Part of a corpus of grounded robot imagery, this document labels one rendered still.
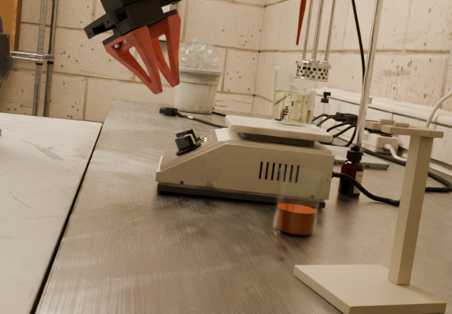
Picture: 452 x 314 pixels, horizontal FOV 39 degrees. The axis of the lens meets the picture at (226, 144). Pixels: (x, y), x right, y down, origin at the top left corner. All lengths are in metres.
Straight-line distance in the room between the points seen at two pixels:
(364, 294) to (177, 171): 0.32
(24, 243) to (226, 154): 0.28
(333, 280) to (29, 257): 0.22
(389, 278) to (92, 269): 0.22
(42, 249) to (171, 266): 0.10
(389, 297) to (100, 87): 2.80
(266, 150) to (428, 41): 0.82
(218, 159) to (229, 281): 0.27
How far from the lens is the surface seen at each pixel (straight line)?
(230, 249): 0.54
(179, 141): 0.75
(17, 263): 0.47
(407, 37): 1.58
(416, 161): 0.48
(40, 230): 0.55
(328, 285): 0.47
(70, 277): 0.45
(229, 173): 0.72
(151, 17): 0.70
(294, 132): 0.72
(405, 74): 1.55
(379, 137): 1.40
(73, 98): 3.20
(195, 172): 0.71
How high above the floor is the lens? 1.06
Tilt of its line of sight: 7 degrees down
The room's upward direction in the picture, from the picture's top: 7 degrees clockwise
